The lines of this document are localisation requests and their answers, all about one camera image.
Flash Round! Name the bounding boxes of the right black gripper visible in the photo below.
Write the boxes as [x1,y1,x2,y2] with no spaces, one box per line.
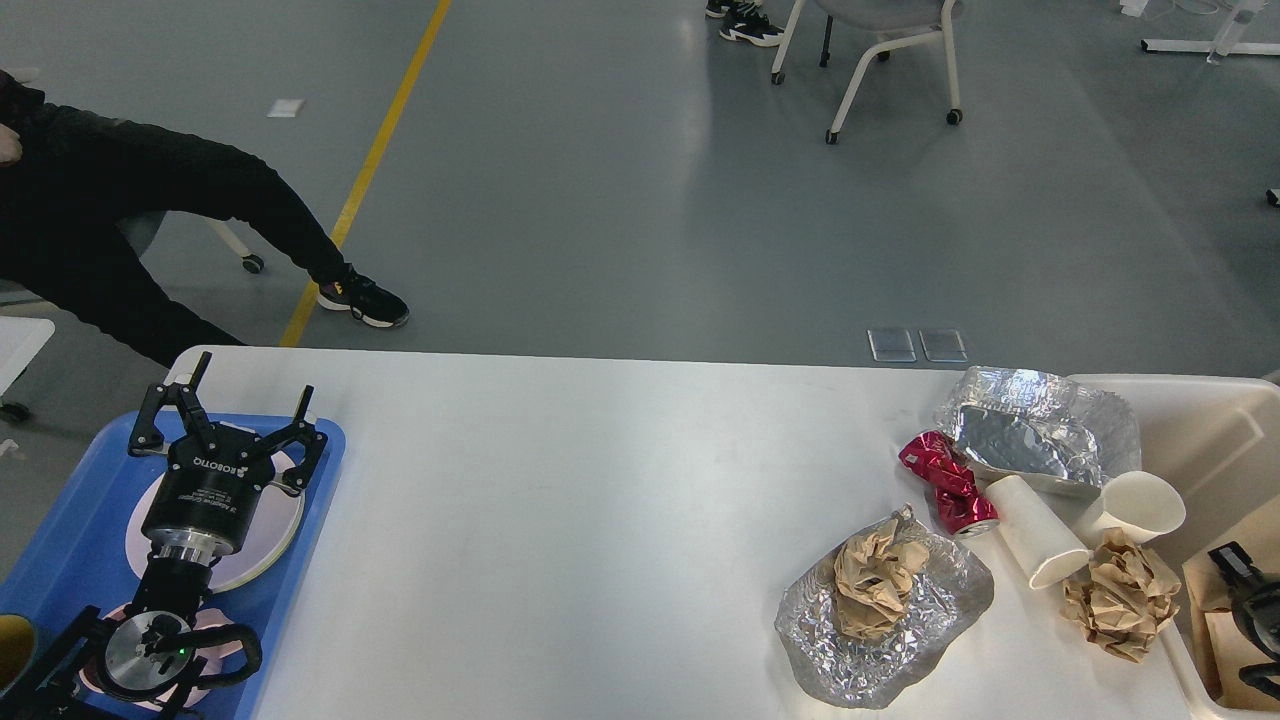
[1207,541,1279,700]

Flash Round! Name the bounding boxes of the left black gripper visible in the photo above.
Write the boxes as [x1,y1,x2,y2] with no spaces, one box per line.
[127,351,329,557]

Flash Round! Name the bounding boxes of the brown paper bag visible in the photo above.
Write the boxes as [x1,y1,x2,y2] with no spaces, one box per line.
[1181,498,1279,714]

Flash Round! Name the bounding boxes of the pink plate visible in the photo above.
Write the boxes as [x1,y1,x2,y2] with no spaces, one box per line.
[124,475,305,594]

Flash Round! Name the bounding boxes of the pink HOME mug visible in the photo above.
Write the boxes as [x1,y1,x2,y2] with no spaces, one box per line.
[78,605,262,714]

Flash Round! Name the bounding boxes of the foil tray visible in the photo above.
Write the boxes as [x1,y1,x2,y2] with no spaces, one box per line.
[774,505,995,710]

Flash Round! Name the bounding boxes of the dark teal cup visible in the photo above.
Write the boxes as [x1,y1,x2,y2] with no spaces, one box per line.
[0,614,37,691]

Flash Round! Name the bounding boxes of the brown paper ball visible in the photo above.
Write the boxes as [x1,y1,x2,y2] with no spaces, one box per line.
[833,518,931,642]

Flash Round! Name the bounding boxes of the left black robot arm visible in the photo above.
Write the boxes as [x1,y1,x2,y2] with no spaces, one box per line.
[3,354,342,719]

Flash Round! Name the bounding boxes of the crumpled brown paper scrap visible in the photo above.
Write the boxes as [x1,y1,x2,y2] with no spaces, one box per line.
[1062,528,1181,664]

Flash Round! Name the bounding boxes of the white plastic bin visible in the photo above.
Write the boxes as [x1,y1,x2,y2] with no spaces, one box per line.
[1080,374,1279,719]

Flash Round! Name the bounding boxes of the black sneaker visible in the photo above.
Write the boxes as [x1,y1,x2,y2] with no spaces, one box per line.
[317,265,410,329]

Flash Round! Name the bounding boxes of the lying white paper cup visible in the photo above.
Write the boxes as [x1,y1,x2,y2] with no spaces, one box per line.
[986,475,1091,591]

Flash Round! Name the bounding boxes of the blue plastic tray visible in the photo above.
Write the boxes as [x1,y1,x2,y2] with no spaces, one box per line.
[1,413,346,719]

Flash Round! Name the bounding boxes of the white side table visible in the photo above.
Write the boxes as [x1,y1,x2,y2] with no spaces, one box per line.
[1,316,55,393]

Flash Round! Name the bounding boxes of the back crumpled foil container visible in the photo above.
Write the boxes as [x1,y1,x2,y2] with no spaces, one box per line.
[934,366,1142,498]

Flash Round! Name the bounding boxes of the crushed red can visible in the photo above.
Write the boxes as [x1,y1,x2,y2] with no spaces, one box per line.
[899,430,1000,538]

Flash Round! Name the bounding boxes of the seated person in black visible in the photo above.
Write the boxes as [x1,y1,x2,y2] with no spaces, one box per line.
[1,76,349,366]

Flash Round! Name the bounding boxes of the right floor socket cover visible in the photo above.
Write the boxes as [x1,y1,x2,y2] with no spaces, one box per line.
[919,328,968,363]

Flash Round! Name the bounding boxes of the floor socket cover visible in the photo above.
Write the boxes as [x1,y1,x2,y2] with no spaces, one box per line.
[867,327,916,363]
[919,328,968,363]

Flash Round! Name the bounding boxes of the left floor socket cover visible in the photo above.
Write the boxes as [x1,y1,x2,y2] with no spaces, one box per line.
[867,327,916,363]

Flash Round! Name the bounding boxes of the white stand base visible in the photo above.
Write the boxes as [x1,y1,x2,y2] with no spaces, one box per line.
[1139,1,1279,64]

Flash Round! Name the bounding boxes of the black sneakers at top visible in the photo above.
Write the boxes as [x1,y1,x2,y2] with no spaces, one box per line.
[704,1,785,47]

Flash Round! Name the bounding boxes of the white frame office chair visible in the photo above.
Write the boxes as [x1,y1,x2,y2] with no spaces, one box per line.
[817,1,964,145]

